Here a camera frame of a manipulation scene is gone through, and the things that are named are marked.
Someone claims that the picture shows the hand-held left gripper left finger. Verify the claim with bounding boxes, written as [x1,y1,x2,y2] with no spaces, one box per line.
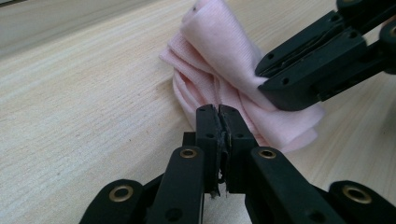
[182,104,225,199]

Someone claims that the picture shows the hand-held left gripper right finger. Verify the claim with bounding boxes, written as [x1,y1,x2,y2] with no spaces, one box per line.
[219,104,260,194]

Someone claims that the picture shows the pink sock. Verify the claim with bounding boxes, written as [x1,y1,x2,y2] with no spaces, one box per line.
[158,0,326,153]

